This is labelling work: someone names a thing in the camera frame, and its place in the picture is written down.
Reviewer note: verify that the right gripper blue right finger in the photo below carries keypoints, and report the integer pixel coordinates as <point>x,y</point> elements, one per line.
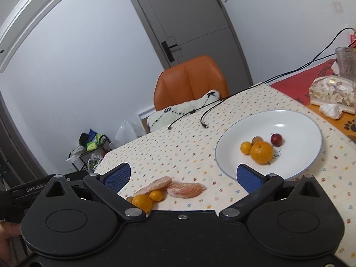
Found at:
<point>260,189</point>

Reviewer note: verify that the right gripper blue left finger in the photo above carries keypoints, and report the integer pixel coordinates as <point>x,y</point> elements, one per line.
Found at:
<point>105,188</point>

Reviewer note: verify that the large orange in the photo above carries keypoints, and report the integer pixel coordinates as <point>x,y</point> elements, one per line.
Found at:
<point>262,152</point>

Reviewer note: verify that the medium orange mandarin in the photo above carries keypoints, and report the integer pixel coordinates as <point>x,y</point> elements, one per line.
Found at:
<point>143,202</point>

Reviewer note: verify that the small orange kumquat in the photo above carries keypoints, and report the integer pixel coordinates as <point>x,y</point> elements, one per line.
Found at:
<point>245,147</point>

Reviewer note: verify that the brown longan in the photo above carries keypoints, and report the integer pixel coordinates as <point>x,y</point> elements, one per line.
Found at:
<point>256,139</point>
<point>129,199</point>

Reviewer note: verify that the red jujube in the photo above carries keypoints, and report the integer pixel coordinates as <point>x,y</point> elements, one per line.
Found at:
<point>276,139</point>

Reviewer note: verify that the long peeled pomelo segment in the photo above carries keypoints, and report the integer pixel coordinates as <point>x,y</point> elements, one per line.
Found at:
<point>158,184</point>

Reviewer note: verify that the short peeled pomelo segment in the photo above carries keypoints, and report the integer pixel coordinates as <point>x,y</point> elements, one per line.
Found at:
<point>185,190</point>

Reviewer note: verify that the person's left hand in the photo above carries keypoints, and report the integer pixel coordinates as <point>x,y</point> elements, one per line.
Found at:
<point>8,230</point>

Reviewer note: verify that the black metal shoe rack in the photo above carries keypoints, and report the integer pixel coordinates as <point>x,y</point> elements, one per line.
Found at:
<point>90,152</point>

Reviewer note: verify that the white plate blue rim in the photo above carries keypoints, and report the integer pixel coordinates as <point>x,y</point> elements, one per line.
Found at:
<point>283,142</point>

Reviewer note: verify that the white plastic bag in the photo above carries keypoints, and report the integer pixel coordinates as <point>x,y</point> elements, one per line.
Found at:
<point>127,132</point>

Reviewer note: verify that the floral dotted tablecloth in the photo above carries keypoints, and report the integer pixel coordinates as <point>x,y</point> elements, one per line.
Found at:
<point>186,153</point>

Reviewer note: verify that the white cushion black letters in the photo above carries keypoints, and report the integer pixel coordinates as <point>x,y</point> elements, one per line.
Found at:
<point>163,118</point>

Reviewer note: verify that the crumpled white tissue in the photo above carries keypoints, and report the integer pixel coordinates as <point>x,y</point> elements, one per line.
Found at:
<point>332,111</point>

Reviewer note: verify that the red orange table mat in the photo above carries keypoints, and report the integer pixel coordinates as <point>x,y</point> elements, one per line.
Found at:
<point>297,87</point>

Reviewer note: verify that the floral tissue pouch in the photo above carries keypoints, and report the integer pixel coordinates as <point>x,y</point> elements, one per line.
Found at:
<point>333,90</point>

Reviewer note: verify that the orange leather chair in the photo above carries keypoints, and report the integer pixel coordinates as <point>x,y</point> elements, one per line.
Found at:
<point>189,81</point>

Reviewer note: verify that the clear textured glass cup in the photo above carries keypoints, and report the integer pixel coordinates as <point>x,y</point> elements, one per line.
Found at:
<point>346,61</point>

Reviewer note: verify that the grey door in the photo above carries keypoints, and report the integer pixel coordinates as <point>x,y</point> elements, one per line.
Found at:
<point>199,27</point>

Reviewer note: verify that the black door handle lock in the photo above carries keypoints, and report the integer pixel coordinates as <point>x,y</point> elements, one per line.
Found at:
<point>167,50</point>

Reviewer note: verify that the white wall socket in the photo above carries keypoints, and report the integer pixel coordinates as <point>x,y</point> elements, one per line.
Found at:
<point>338,7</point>

